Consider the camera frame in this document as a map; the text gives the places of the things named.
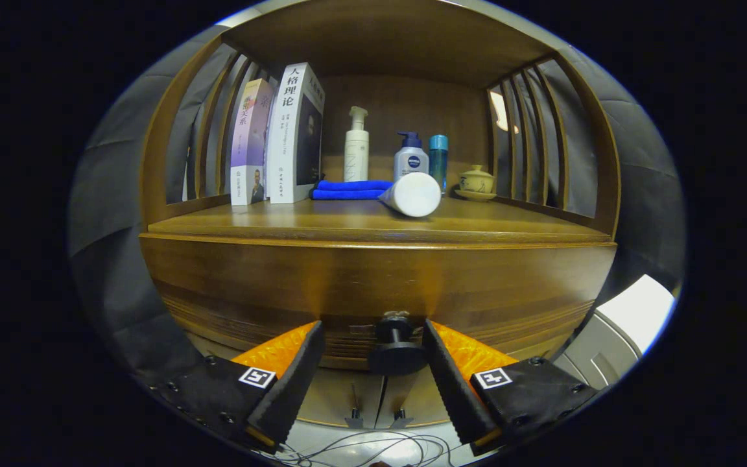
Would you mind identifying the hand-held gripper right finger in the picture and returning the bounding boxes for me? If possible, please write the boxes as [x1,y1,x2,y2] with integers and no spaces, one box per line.
[421,318,601,457]

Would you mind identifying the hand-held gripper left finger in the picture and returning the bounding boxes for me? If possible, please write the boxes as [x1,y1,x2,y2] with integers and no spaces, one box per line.
[147,320,326,455]

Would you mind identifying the white cleanser tube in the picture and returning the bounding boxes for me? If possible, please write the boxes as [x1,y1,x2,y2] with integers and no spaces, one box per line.
[379,172,442,218]

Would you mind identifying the wooden cabinet door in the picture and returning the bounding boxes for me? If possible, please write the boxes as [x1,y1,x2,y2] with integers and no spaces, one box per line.
[377,373,455,429]
[296,370,387,429]

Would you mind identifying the wooden countertop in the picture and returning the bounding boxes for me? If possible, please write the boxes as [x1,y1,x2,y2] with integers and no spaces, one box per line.
[147,197,613,246]

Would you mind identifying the brown wooden cabinet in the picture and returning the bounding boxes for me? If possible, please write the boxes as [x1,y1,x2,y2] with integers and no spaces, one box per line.
[139,0,622,430]

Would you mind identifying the folded blue cloth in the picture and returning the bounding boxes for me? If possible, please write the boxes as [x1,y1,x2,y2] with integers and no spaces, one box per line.
[310,180,395,201]

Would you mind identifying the yellow lidded teacup with saucer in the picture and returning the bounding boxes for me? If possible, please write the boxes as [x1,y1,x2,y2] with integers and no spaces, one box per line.
[456,165,497,202]

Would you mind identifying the teal slim bottle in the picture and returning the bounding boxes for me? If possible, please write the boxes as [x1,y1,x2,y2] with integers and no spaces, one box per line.
[428,134,449,195]

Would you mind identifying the white bottle with blue cap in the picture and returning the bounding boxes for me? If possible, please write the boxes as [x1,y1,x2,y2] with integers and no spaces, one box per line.
[394,132,431,182]

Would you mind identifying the white pump bottle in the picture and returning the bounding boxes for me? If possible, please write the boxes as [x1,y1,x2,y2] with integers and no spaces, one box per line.
[344,106,370,183]

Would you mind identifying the thick white book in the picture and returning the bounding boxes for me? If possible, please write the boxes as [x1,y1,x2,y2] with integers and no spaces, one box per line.
[266,62,326,205]

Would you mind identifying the purple book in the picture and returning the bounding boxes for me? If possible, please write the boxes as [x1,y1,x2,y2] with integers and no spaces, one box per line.
[230,78,275,206]

